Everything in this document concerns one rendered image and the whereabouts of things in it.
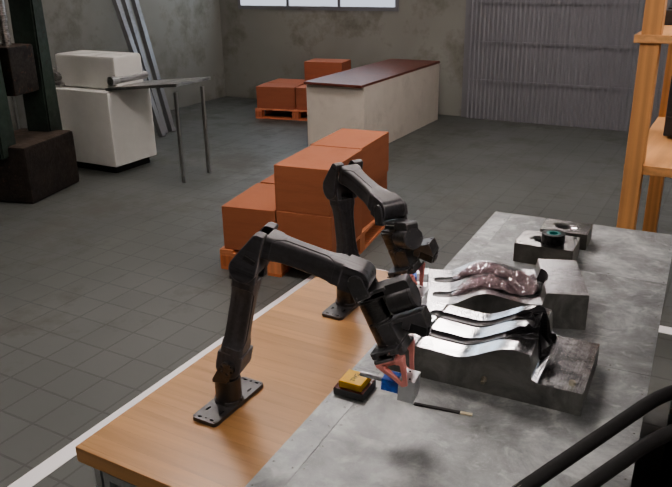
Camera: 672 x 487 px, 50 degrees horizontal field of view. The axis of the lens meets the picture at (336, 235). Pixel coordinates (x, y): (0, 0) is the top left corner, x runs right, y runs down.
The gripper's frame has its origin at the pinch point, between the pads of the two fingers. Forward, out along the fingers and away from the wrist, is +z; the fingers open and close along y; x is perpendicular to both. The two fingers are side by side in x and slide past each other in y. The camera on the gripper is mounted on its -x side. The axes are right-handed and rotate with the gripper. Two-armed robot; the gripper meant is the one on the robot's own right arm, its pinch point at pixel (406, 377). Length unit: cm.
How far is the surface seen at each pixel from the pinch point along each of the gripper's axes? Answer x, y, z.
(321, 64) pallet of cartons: 303, 711, -109
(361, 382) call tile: 17.5, 10.4, 3.4
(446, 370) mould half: 1.2, 22.8, 11.2
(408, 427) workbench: 6.0, 1.9, 13.0
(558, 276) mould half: -21, 75, 14
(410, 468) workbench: 2.0, -11.7, 14.8
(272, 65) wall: 409, 795, -143
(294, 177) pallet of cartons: 137, 234, -31
